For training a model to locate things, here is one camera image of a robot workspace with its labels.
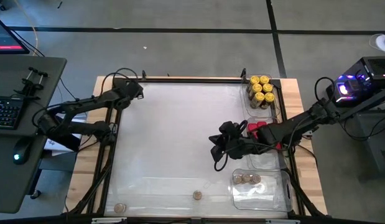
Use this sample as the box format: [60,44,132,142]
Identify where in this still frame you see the backlit black keyboard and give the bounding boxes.
[0,95,25,131]

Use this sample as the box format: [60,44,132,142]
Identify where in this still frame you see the clear plastic tray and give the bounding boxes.
[231,168,293,213]
[244,116,286,170]
[239,74,282,121]

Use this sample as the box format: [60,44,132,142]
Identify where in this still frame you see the black clamp stand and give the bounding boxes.
[13,66,50,101]

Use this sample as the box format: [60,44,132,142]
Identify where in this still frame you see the white printed papers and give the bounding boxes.
[42,113,89,156]

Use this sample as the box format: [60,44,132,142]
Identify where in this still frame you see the black computer with coloured lights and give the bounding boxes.
[325,55,385,109]

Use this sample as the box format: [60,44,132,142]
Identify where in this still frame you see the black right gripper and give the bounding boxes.
[208,121,263,160]

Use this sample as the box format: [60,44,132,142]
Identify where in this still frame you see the dark computer monitor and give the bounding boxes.
[0,14,30,55]

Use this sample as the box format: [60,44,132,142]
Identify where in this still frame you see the yellow cable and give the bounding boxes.
[21,7,40,56]

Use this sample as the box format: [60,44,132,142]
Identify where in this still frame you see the dark grey equipment cart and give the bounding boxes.
[335,88,385,181]

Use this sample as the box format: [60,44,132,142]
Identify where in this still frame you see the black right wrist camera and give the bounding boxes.
[210,145,226,162]

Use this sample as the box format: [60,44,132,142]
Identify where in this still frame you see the dark grey desk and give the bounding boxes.
[0,55,68,215]

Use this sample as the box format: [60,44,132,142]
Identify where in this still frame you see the black computer mouse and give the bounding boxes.
[12,136,33,166]

